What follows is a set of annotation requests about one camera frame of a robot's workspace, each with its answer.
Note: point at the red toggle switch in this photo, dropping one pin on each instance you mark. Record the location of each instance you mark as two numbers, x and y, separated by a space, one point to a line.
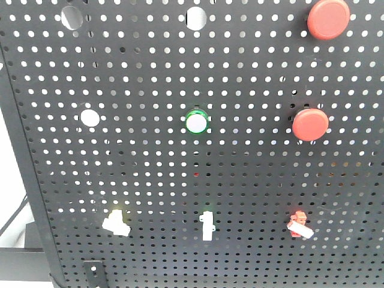
297 226

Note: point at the black perforated pegboard panel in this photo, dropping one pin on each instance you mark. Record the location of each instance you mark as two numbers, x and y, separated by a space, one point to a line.
95 94

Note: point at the green round push button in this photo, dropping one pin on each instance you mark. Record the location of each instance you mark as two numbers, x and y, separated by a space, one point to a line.
196 121

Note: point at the lower red mushroom button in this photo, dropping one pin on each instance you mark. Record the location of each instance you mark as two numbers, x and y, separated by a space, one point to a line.
310 124

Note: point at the red mushroom button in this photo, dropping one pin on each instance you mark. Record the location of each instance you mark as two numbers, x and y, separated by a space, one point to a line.
310 124
328 19

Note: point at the upper red mushroom button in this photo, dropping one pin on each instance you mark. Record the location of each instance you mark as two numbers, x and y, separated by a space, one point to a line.
328 19

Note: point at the black power supply box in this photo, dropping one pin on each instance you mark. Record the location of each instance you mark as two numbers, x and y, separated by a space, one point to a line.
32 237

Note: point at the white height-adjustable table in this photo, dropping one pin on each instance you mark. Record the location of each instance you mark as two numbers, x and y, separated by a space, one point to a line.
24 264

